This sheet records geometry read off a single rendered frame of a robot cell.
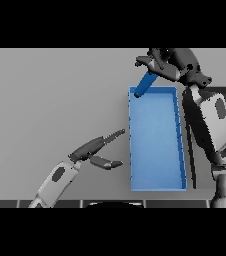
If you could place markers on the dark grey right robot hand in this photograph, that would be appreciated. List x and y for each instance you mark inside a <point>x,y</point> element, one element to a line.
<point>178,66</point>

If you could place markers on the blue bin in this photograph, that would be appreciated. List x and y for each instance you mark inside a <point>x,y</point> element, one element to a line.
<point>156,140</point>

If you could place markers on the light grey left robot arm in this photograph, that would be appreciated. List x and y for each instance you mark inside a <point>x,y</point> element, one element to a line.
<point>55,183</point>

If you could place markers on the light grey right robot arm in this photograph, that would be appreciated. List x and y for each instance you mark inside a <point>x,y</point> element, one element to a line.
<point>211,133</point>

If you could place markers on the blue pipe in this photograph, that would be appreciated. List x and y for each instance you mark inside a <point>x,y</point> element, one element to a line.
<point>145,84</point>

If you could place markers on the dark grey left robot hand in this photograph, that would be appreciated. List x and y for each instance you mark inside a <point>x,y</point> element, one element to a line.
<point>88,149</point>

